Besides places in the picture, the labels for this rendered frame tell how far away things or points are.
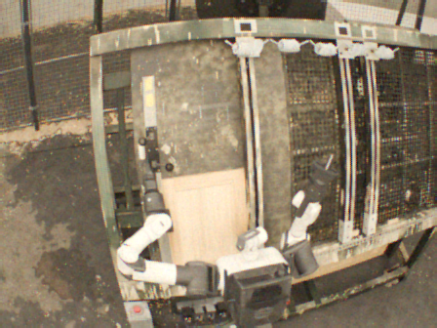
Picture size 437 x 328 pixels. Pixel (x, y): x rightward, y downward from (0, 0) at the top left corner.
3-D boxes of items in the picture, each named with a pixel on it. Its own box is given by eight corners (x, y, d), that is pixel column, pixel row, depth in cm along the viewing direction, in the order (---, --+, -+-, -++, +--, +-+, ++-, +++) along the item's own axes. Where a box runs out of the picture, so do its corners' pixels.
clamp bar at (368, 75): (359, 232, 263) (377, 245, 240) (351, 25, 232) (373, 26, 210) (372, 228, 265) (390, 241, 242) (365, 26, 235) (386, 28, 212)
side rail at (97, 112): (116, 273, 237) (118, 282, 227) (90, 56, 209) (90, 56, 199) (127, 272, 239) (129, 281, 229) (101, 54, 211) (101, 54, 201)
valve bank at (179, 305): (178, 334, 242) (176, 317, 226) (171, 314, 252) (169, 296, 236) (264, 318, 254) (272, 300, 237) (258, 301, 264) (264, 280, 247)
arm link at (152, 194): (138, 174, 202) (142, 203, 198) (160, 171, 204) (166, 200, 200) (137, 184, 213) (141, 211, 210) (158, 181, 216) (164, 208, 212)
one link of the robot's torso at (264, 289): (299, 324, 190) (310, 263, 177) (224, 343, 183) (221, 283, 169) (278, 293, 217) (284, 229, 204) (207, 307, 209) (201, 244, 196)
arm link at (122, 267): (135, 240, 200) (108, 264, 187) (138, 225, 193) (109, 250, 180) (155, 255, 197) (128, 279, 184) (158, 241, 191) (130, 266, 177)
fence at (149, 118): (164, 274, 238) (165, 277, 234) (141, 77, 213) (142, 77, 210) (174, 273, 239) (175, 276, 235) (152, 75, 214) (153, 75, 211)
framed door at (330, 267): (276, 285, 309) (277, 287, 308) (294, 235, 271) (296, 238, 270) (381, 252, 330) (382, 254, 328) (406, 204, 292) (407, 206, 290)
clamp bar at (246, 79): (244, 263, 247) (258, 280, 224) (227, 20, 216) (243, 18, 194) (262, 259, 249) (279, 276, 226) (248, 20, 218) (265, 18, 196)
